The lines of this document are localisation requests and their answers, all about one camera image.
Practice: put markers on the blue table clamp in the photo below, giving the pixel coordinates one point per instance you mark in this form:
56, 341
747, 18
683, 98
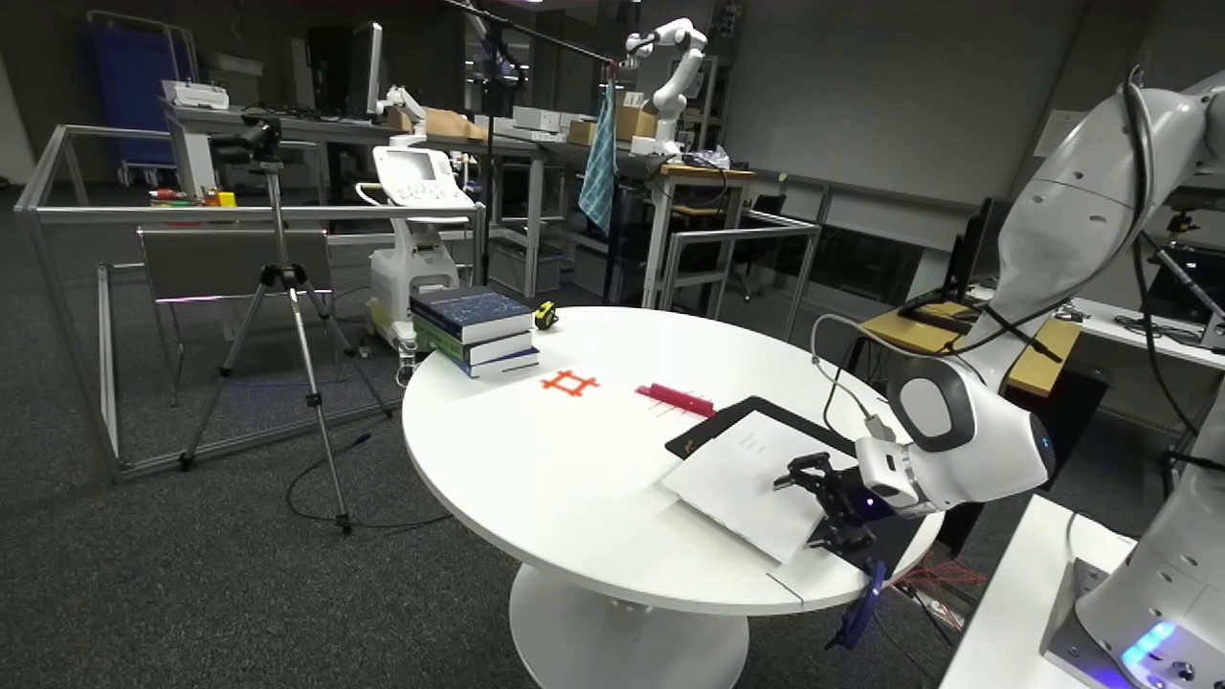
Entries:
863, 610

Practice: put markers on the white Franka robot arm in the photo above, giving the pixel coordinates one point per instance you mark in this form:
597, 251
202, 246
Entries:
1086, 217

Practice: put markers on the yellow toy block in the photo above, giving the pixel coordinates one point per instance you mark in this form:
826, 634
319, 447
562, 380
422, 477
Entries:
222, 200

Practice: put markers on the small white robot arm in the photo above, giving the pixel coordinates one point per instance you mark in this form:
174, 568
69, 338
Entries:
674, 69

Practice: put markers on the teal hanging cloth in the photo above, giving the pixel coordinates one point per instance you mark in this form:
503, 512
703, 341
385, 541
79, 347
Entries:
595, 175

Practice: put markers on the black table mat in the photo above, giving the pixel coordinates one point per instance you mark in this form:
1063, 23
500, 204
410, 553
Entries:
910, 541

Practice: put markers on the black camera tripod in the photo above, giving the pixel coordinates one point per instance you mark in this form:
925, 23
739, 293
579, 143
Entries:
305, 347

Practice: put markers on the grey metal frame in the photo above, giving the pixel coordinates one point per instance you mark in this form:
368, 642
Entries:
254, 213

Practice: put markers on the white medical cart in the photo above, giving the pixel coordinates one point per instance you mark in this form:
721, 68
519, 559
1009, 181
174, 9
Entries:
414, 235

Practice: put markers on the dark blue book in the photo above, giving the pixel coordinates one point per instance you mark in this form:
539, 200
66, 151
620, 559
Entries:
468, 313

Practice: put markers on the yellow black tape measure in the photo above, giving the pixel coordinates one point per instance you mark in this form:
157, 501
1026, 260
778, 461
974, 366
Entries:
545, 316

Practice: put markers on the small black camera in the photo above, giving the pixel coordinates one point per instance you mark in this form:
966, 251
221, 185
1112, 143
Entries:
262, 140

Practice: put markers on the grey metal railing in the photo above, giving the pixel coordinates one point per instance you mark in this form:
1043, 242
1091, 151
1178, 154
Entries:
739, 232

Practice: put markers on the green and white book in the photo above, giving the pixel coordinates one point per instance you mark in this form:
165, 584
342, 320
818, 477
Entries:
484, 347

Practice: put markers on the white box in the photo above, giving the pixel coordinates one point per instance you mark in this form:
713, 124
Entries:
197, 98

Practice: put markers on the white workbench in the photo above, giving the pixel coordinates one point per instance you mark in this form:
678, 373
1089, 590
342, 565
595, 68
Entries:
690, 175

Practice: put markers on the cardboard box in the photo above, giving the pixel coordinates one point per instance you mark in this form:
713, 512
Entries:
633, 124
449, 124

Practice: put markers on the thin blue white book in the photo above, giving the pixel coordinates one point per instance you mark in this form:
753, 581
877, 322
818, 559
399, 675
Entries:
503, 366

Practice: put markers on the red toy block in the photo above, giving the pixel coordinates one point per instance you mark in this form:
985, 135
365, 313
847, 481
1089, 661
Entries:
162, 198

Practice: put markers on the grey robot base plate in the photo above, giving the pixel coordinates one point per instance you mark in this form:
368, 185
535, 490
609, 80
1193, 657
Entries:
1086, 627

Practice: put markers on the white wall paper sheet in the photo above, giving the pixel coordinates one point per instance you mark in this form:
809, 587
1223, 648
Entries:
1059, 128

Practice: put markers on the black boom pole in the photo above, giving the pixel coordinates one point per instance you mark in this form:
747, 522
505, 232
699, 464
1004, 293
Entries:
493, 128

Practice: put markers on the blue trolley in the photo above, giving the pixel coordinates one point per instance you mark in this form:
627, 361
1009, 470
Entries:
137, 91

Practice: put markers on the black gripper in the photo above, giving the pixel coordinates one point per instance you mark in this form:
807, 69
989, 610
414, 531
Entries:
867, 498

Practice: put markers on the white table pedestal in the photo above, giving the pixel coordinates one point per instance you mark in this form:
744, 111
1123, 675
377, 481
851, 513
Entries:
627, 634

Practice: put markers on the dark upright monitor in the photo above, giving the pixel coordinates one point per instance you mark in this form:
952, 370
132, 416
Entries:
345, 61

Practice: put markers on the white hardcover book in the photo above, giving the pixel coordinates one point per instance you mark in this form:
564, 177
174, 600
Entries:
734, 481

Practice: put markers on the white robot stand top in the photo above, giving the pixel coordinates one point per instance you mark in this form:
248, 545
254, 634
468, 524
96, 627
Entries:
1009, 600

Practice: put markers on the red rectangular block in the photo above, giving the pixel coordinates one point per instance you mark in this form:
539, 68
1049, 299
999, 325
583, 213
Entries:
674, 399

